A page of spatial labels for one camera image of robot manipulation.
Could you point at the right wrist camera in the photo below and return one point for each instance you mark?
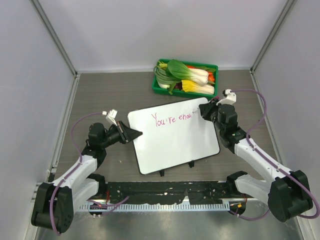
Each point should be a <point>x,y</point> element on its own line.
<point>230,98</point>

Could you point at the white whiteboard black frame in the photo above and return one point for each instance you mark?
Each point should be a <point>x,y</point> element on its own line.
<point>172,134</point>

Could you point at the white marker with pink cap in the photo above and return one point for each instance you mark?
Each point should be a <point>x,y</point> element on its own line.
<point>214,99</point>

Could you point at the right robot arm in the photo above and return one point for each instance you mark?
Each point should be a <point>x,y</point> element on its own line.
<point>284,191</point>

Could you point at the yellow bok choy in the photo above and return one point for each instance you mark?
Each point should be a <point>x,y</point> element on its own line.
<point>193,87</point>

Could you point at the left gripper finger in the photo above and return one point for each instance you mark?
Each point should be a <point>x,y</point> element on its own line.
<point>123,126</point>
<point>131,134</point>

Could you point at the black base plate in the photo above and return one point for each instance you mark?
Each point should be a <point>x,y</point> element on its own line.
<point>167,192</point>

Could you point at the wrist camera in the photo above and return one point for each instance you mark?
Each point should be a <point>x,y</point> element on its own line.
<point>230,98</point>
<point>111,116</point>

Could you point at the green bok choy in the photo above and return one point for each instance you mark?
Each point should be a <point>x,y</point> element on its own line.
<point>181,71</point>

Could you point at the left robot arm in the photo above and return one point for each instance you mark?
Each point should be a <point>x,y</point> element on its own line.
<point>56,202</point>

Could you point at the white slotted cable duct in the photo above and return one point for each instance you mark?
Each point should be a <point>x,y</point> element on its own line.
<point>183,207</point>

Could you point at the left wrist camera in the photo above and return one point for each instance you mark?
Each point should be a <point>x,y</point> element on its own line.
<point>111,116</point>

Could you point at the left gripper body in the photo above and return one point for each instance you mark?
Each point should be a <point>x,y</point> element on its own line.
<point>121,133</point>

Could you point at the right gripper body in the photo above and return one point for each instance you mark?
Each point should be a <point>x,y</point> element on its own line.
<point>214,113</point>

